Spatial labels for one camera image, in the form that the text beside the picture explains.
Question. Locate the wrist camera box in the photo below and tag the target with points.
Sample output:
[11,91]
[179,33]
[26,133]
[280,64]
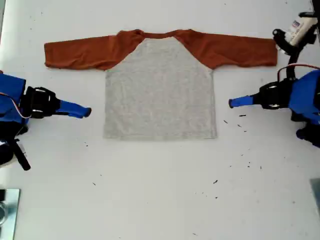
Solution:
[5,152]
[300,27]

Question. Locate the black camera stalk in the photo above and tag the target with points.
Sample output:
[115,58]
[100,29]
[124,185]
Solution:
[23,160]
[281,43]

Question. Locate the black clamp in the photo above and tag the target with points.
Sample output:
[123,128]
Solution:
[2,195]

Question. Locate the grey t-shirt with brown sleeves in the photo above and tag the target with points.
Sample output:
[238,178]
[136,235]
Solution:
[160,95]

